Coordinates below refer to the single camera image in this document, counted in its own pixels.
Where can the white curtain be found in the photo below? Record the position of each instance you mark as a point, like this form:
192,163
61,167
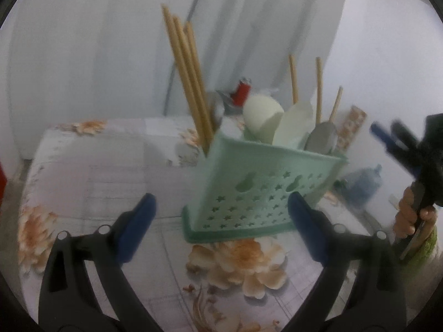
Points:
103,41

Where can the green plastic utensil holder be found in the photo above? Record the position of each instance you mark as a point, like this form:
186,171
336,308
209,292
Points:
263,176

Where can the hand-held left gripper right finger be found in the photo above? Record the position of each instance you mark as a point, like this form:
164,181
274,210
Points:
308,224

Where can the red bottle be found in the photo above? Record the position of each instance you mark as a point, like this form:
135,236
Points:
242,93

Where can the metal spoon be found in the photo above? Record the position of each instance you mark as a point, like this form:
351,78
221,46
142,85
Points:
322,138

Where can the blue water jug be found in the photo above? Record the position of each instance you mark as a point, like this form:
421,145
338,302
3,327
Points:
363,186

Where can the floral tablecloth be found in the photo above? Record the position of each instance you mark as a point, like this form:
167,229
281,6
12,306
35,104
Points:
103,166

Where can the person's right hand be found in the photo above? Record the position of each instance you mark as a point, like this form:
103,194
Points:
405,214

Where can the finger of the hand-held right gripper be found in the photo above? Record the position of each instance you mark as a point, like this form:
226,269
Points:
405,135
384,136

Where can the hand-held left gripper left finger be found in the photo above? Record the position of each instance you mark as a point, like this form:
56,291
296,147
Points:
138,221

